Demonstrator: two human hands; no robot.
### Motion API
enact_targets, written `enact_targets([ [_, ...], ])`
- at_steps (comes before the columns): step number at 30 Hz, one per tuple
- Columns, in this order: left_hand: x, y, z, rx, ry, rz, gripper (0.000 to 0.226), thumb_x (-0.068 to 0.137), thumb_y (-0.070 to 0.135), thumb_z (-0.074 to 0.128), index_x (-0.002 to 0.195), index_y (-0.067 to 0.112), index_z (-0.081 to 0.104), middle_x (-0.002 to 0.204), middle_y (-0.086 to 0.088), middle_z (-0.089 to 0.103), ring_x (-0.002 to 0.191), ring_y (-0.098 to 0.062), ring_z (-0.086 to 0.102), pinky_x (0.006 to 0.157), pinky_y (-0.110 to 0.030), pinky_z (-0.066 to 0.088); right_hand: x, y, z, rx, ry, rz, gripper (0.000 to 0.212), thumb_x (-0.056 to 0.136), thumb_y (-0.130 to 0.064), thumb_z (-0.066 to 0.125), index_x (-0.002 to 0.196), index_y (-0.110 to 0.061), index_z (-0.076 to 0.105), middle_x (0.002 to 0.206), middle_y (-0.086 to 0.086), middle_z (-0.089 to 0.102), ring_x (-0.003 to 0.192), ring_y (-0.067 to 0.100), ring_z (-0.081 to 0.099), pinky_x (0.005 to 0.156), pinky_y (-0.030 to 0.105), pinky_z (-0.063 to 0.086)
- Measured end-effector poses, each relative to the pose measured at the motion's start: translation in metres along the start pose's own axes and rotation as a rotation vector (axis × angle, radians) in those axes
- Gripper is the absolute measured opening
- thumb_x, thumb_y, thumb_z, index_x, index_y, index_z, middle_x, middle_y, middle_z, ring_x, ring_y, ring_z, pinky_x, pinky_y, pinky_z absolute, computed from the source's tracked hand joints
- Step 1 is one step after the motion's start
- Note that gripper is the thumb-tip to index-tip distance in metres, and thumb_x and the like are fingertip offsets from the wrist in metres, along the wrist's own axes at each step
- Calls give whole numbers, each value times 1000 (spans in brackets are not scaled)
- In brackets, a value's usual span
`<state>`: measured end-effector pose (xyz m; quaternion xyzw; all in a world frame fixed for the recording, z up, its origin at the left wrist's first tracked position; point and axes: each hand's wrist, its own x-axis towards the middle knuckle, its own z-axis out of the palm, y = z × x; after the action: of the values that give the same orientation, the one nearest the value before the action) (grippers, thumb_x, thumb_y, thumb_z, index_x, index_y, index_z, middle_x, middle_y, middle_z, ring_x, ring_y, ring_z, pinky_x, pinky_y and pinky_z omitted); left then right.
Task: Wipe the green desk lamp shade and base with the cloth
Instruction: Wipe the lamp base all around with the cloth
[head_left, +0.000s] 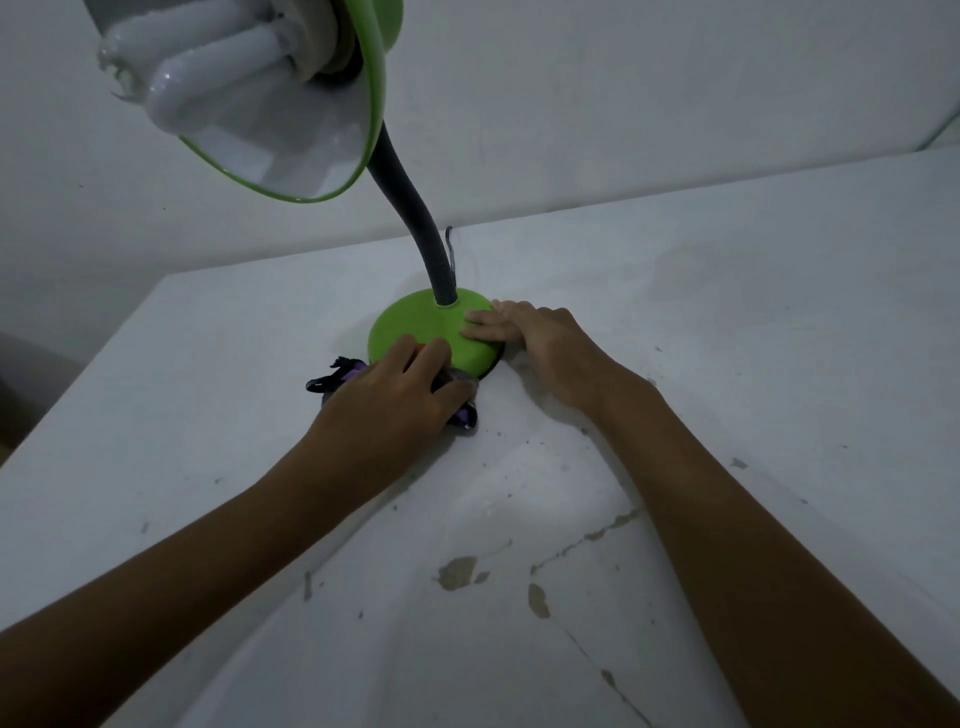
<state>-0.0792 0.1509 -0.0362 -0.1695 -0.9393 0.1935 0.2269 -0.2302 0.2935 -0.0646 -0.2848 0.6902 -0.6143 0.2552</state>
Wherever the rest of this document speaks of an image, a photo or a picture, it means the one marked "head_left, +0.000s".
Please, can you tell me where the person's right hand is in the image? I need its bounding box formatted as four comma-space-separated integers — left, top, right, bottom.
458, 299, 654, 418

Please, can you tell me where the person's left hand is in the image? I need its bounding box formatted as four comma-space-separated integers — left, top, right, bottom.
305, 335, 480, 493

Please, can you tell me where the dark grey cloth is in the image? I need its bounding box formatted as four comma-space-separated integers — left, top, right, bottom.
305, 356, 481, 431

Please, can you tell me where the green table lamp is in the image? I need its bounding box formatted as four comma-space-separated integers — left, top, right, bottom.
82, 0, 505, 380

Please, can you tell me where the person's left forearm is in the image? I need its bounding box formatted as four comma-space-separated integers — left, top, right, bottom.
0, 442, 376, 728

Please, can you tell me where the person's right forearm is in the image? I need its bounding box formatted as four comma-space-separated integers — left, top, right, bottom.
592, 378, 960, 728

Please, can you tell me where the light wooden cabinet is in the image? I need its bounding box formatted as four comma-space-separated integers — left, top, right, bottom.
0, 329, 84, 466

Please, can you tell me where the white fluorescent light bulb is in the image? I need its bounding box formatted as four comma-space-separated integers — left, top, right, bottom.
97, 0, 343, 136

